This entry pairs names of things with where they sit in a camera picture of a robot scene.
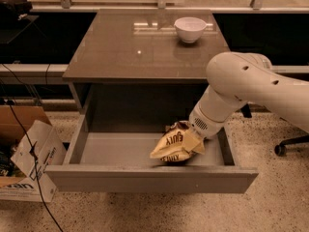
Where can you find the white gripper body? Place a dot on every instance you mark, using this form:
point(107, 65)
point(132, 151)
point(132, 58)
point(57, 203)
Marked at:
point(206, 126)

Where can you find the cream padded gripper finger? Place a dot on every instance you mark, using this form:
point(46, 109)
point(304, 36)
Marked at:
point(193, 142)

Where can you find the black bag on shelf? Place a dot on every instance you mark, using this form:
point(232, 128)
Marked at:
point(13, 9)

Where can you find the white ceramic bowl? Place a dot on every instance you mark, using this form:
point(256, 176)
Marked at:
point(190, 29)

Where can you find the open cardboard box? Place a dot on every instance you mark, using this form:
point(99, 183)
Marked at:
point(29, 143)

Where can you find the grey cabinet with counter top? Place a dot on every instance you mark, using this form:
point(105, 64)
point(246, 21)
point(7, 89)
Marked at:
point(140, 49)

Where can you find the open grey top drawer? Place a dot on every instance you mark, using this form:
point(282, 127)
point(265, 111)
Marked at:
point(116, 131)

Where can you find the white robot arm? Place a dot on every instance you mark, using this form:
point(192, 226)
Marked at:
point(235, 79)

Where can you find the brown and cream chip bag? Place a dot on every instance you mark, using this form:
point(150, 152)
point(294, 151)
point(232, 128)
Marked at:
point(170, 146)

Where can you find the black office chair base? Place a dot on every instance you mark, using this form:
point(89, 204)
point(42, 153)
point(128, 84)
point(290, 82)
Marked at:
point(280, 149)

